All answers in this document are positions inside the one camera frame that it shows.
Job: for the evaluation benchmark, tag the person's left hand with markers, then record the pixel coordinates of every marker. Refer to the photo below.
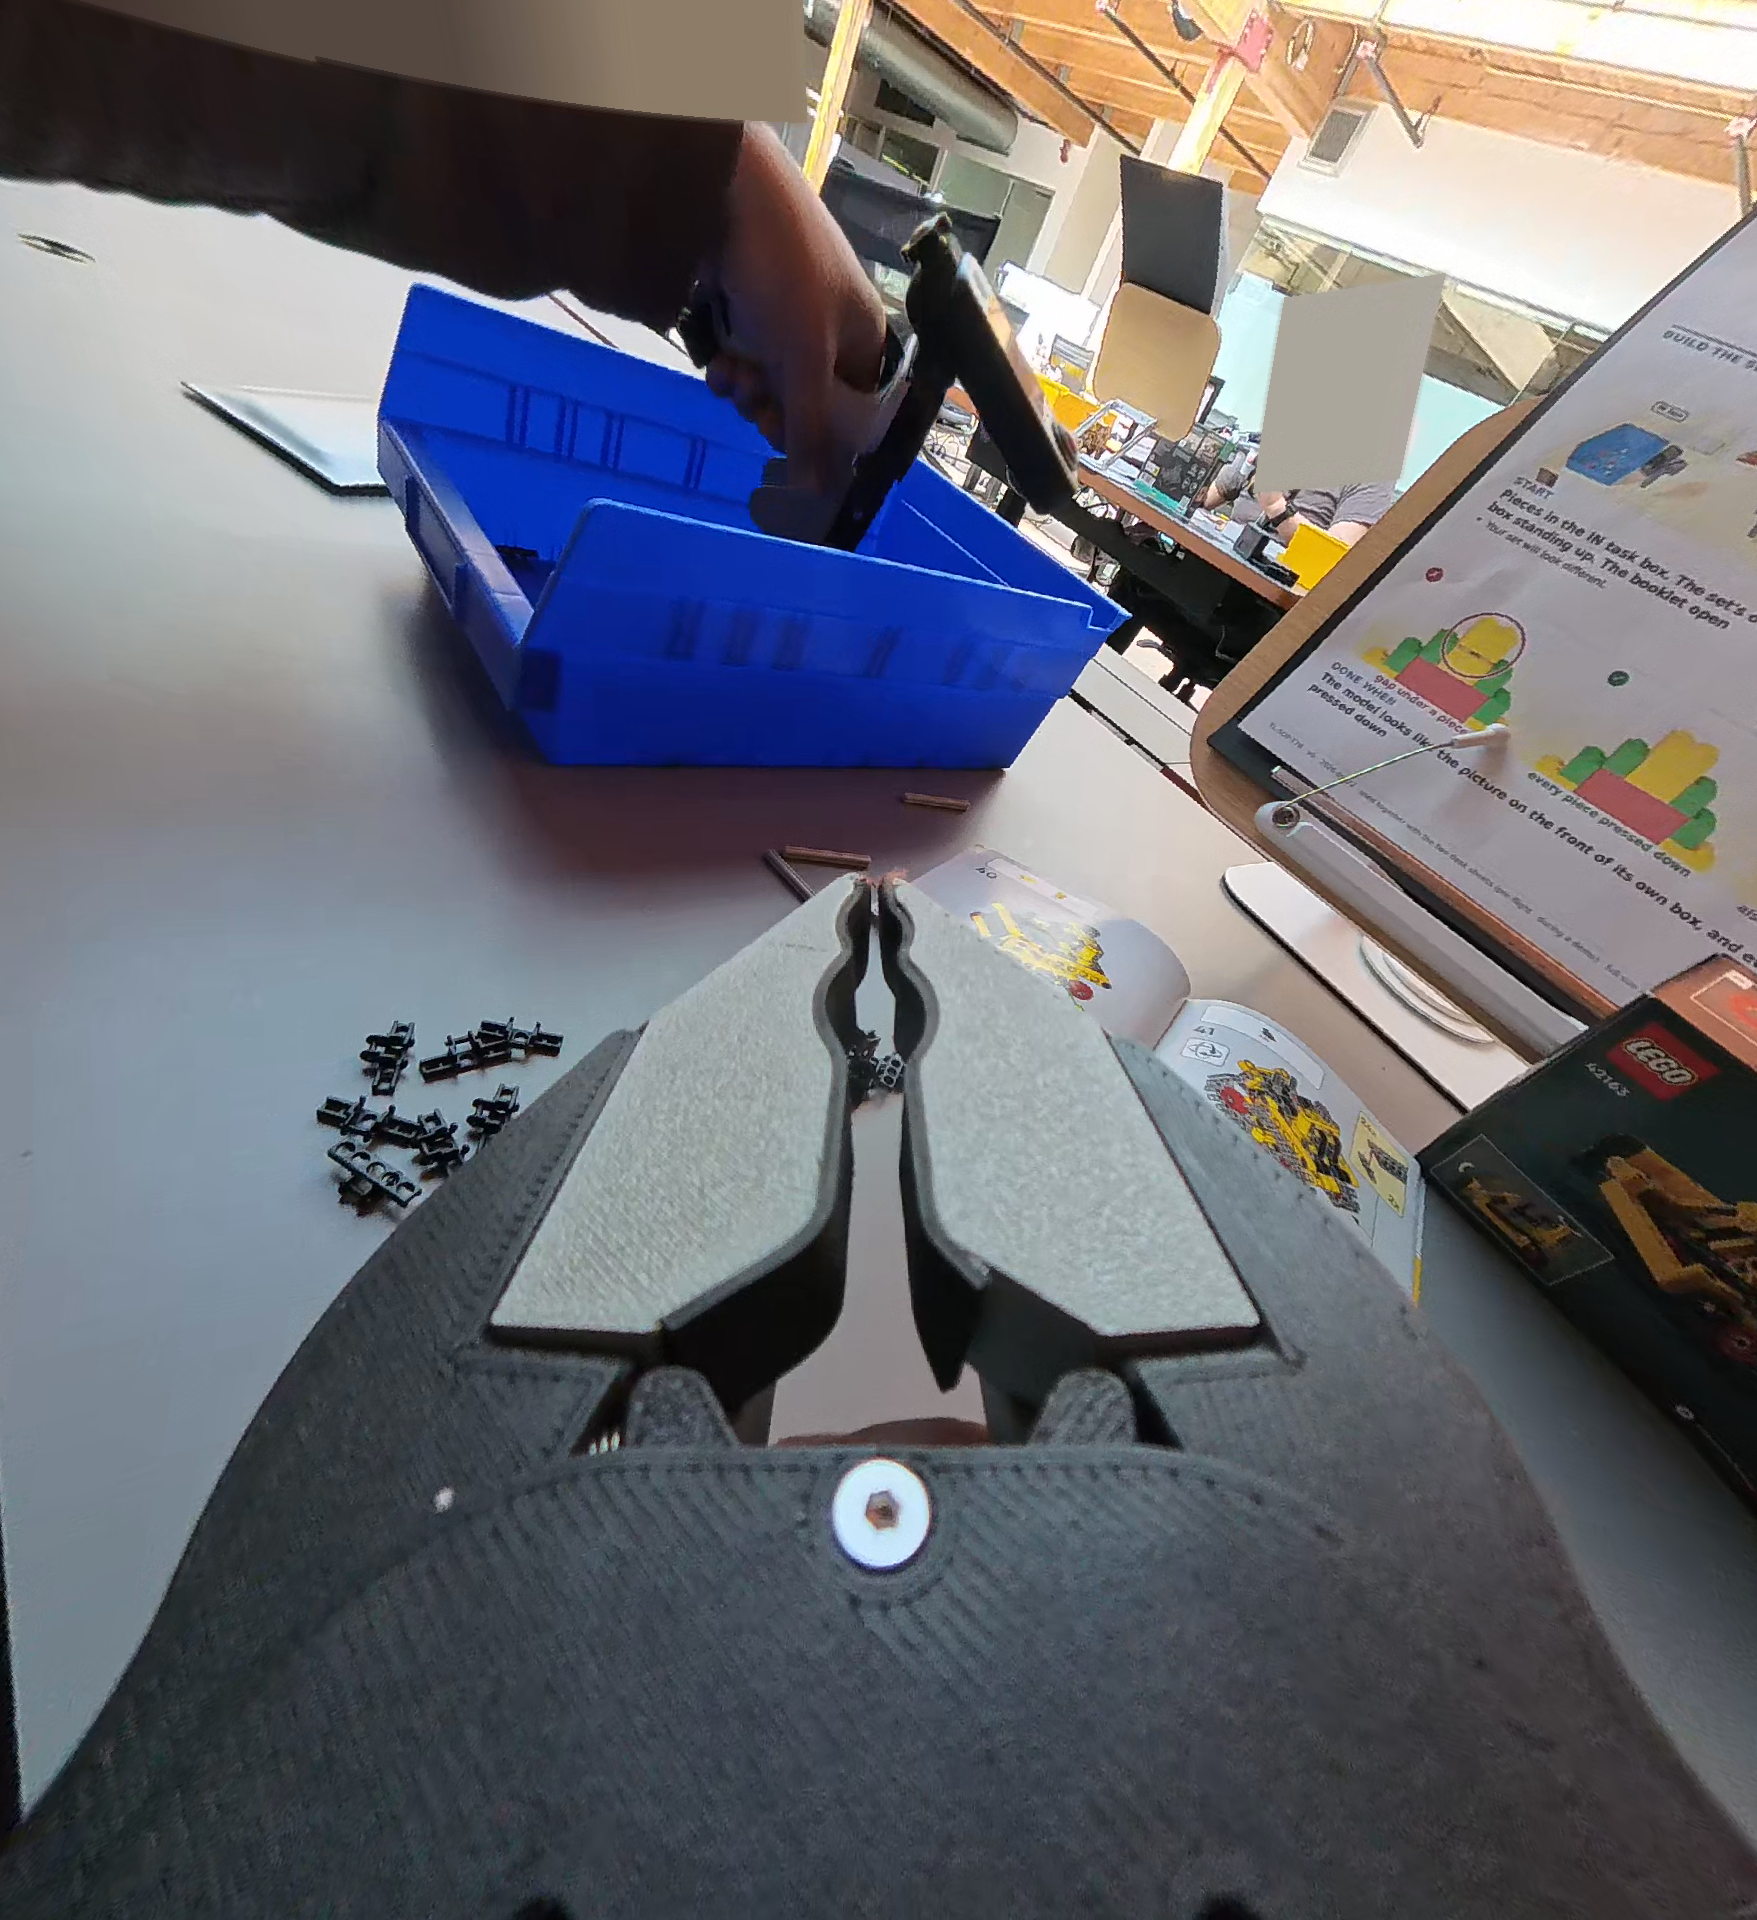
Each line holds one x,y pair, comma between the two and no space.
797,316

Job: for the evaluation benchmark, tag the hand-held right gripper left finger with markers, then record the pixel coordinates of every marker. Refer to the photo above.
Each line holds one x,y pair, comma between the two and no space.
669,1154

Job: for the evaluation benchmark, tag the black lego set box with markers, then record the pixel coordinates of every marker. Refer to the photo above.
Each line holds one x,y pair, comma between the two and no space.
1674,1215

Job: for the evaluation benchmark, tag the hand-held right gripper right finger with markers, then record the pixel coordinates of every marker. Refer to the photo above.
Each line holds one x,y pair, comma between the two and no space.
1066,1169

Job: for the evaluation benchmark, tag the yellow plastic bin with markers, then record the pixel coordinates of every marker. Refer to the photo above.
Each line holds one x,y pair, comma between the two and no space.
1310,556

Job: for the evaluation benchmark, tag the printed instruction sheet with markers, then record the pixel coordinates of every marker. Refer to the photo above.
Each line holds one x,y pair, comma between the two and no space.
1643,598

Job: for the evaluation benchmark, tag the flat black panel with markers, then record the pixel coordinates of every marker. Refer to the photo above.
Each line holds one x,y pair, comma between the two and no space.
292,433

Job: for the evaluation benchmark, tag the wooden background desk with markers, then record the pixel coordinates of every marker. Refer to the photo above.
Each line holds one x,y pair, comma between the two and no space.
1193,526

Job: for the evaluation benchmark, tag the blue plastic bin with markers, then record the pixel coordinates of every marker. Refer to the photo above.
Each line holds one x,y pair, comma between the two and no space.
760,659

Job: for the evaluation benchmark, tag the lego instruction booklet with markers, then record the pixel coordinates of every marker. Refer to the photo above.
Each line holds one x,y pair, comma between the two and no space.
1270,1095

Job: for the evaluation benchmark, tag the wooden document stand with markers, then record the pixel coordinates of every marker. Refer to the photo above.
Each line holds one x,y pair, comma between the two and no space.
1418,914

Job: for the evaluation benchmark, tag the black lego track link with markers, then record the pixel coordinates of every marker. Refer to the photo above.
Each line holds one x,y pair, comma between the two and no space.
872,1068

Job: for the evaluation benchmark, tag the pile of black lego links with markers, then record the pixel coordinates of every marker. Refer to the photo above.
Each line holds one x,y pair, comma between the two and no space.
421,1117

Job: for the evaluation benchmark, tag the black office chair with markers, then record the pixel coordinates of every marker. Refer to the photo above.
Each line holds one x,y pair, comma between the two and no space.
1178,623

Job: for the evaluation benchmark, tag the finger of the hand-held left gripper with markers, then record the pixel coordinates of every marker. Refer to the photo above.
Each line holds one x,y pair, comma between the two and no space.
791,507

